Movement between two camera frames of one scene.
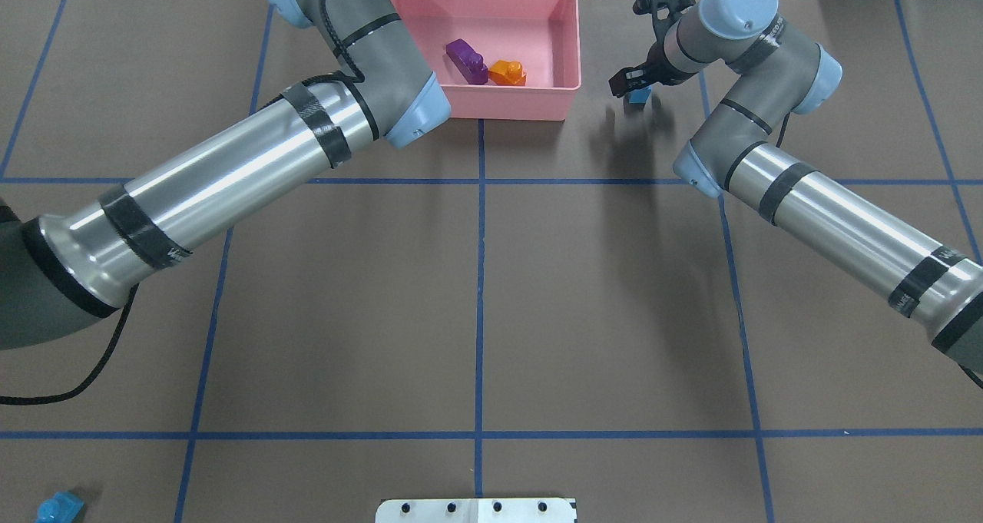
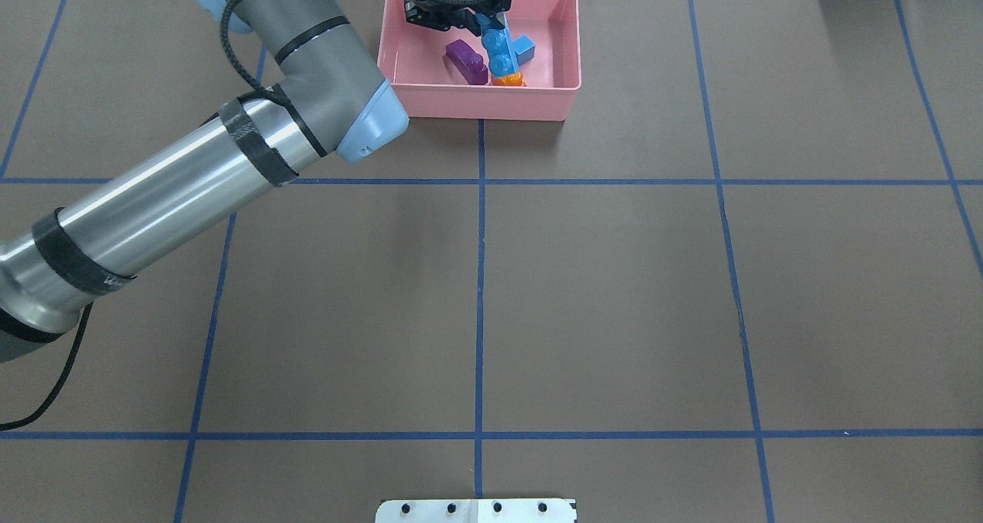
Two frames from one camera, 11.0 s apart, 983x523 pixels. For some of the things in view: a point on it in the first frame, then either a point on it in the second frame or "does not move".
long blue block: (64, 507) -> (500, 45)
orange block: (506, 73) does not move
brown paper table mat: (515, 308) does not move
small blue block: (639, 96) -> (523, 50)
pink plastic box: (511, 52) does not move
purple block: (468, 62) does not move
